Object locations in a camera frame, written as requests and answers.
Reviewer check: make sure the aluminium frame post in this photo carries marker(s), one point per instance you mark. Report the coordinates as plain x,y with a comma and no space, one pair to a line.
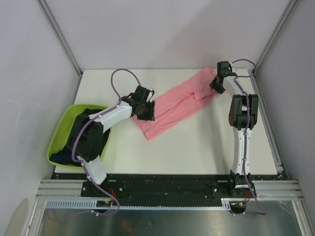
47,12
281,24

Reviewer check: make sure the right aluminium frame post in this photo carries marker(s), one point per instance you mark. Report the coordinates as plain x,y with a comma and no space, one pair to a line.
281,24

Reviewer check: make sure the black t shirt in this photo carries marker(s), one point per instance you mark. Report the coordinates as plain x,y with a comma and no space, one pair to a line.
92,141

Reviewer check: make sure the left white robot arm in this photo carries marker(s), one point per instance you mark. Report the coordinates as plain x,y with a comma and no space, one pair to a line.
108,118

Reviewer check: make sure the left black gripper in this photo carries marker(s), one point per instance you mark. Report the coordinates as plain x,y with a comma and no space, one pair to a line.
150,115

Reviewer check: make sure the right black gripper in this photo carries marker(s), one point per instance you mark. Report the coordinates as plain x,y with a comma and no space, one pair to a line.
214,85

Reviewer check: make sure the white slotted cable duct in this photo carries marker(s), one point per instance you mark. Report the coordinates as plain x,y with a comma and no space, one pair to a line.
218,204

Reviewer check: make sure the left aluminium frame post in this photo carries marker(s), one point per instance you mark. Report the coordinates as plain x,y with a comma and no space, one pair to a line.
47,12

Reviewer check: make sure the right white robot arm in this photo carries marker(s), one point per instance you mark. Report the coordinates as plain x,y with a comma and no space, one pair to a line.
242,117

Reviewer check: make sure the navy blue t shirt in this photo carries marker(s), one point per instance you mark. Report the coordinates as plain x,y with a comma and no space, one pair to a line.
63,159

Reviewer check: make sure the pink t shirt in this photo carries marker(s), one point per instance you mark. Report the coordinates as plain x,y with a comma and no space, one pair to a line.
179,104

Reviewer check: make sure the green plastic basket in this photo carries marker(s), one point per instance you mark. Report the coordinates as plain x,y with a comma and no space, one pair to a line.
59,140

